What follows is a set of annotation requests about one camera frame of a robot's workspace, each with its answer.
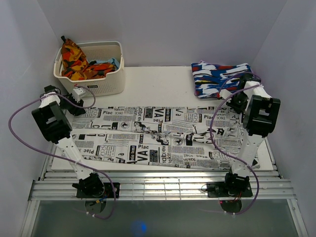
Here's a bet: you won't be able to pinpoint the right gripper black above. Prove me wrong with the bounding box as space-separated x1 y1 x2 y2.
226 91 249 114

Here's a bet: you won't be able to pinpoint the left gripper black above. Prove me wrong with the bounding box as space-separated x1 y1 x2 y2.
60 93 86 117

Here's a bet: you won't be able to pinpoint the newspaper print trousers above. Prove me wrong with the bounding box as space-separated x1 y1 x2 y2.
71 107 244 170

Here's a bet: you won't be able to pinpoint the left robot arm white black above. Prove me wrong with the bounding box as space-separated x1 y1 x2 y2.
32 85 105 198

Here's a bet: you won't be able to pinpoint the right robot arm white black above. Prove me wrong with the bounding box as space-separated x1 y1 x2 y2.
223 72 281 197

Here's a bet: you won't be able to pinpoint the blue red white folded trousers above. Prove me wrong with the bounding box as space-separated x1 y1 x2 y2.
191 61 258 99

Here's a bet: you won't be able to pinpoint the orange camouflage trousers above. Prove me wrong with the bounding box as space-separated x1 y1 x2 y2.
61 36 118 81

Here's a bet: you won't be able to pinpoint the cream perforated plastic basket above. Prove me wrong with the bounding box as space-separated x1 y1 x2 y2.
53 41 125 96

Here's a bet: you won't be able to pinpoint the light blue garment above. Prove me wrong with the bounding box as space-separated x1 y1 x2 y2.
89 58 120 69

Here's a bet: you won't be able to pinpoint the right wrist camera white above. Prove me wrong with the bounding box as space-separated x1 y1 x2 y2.
217 89 232 100

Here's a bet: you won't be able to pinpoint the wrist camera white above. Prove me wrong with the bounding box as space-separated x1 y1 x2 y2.
71 87 87 102
217 89 232 100

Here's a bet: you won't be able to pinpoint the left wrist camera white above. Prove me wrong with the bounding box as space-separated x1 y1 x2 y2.
71 87 87 102

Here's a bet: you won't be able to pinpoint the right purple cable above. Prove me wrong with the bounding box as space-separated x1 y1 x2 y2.
208 72 265 216

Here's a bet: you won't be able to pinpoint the purple cable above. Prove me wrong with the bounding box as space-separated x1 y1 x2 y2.
208 72 265 216
8 84 118 220

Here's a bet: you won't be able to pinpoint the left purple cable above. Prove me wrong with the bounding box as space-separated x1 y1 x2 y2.
8 84 118 220

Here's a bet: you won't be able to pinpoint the aluminium rail frame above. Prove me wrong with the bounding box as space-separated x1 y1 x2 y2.
21 141 308 237

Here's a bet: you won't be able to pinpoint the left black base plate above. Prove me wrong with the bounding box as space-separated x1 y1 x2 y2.
76 182 120 198

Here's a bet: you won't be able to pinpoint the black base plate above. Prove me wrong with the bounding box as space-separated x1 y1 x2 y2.
206 182 253 198
76 182 120 198

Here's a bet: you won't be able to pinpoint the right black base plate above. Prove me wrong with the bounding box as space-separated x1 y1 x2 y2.
206 182 253 198

